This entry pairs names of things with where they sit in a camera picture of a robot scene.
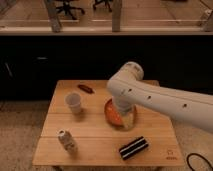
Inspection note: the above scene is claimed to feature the translucent plastic cup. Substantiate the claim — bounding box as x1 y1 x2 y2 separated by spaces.
65 92 82 114

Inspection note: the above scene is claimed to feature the small white bottle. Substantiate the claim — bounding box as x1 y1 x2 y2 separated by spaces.
57 130 77 154

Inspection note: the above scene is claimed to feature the black office chair left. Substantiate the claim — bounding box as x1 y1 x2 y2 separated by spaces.
56 0 85 20

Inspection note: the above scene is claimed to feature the wooden table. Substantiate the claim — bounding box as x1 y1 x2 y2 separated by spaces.
33 80 183 167

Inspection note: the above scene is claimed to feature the dark red snack bar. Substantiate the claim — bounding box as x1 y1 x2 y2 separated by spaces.
78 84 94 94

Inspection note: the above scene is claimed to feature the black office chair right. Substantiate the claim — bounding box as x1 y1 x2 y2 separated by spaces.
92 0 113 13

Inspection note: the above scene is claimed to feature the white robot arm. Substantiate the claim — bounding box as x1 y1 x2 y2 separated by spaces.
107 62 213 134

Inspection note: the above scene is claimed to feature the black cable on floor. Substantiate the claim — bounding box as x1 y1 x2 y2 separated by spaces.
186 152 213 171

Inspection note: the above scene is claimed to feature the black office chair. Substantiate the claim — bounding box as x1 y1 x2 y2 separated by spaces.
92 0 113 13
56 0 85 20

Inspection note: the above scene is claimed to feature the dark cabinet counter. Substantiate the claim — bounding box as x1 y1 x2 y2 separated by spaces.
0 33 213 100

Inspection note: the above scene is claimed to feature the black white striped box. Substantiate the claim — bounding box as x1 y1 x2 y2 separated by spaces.
119 136 149 160

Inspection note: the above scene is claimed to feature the orange bowl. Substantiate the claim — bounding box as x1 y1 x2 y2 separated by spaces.
104 99 137 127

